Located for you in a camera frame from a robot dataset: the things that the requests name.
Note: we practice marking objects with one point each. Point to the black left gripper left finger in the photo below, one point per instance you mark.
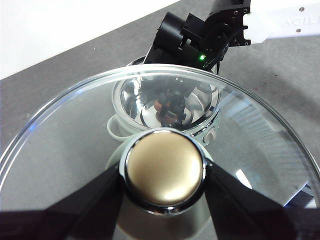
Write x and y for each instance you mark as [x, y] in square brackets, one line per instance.
[62, 222]

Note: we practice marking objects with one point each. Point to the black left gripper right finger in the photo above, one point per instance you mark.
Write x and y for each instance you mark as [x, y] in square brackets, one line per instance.
[255, 220]

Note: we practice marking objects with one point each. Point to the glass lid with green knob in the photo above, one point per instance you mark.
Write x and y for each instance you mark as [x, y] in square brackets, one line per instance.
[162, 165]

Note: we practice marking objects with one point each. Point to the brown egg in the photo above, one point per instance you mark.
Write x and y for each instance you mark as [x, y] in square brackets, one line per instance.
[160, 105]

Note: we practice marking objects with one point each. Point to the pale green electric pot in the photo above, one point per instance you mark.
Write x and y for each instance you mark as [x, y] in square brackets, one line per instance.
[135, 107]

